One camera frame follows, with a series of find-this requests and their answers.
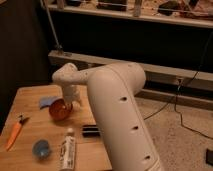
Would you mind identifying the white cluttered shelf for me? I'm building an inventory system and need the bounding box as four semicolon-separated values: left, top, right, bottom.
41;0;213;29

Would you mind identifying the black rectangular block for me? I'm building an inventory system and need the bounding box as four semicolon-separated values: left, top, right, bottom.
82;125;100;137

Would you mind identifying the black cable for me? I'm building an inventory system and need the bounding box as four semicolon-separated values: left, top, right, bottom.
143;39;213;141

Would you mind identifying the blue cloth piece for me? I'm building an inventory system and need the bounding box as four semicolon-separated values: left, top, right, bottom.
39;96;58;109

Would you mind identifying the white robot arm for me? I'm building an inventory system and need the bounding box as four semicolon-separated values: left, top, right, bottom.
52;62;165;171

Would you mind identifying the orange ceramic bowl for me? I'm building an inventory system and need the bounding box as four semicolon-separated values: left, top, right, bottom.
49;99;72;121

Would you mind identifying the white tube with cap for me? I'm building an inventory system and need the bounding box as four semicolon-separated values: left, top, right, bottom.
60;128;76;171

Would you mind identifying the orange toy carrot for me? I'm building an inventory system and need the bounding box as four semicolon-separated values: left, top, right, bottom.
6;115;29;150

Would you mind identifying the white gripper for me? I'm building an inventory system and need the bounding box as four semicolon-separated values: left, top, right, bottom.
62;85;82;111

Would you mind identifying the small blue bowl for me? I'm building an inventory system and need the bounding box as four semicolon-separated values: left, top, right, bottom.
32;139;51;159

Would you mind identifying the metal pole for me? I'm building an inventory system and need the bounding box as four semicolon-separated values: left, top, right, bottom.
44;0;63;51

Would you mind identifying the black object on floor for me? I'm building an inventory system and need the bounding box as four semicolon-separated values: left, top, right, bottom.
206;149;213;166

